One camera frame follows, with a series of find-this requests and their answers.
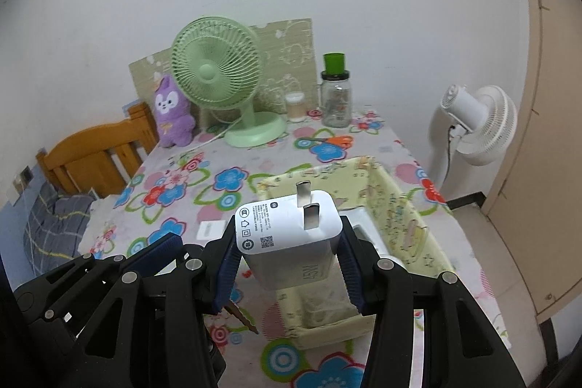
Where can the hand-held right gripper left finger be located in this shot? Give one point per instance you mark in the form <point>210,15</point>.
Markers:
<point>227,274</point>

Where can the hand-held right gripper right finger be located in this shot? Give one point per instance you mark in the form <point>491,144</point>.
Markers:
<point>350,274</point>

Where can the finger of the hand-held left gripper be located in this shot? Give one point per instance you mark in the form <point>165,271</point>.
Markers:
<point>157,251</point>

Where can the white power adapter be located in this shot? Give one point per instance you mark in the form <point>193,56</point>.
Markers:
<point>291,233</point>

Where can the yellow printed fabric basket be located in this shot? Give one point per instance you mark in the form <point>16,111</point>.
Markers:
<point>409,215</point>

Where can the bronze key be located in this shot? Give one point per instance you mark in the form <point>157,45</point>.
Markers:
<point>243,317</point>

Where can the small white rectangular box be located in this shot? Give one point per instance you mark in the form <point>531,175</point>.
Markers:
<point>212,230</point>

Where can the floral tablecloth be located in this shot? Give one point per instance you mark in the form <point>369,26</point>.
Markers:
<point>191,188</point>

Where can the grey plaid bedding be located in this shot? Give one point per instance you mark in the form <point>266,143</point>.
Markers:
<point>54,224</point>

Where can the purple plush toy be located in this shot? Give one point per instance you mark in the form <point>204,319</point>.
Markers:
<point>172,110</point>

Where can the glass jar with green lid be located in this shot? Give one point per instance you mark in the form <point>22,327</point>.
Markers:
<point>336,101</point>

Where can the clear cotton swab container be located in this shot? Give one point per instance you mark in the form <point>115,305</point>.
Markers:
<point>295,108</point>

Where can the green desk fan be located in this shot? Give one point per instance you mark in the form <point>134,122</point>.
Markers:
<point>213,65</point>

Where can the white standing fan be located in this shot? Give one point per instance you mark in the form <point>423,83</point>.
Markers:
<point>491,129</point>

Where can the beige printed board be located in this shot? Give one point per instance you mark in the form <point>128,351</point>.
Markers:
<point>286,60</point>

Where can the beige wardrobe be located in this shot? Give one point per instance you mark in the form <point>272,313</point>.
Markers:
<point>545,142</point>

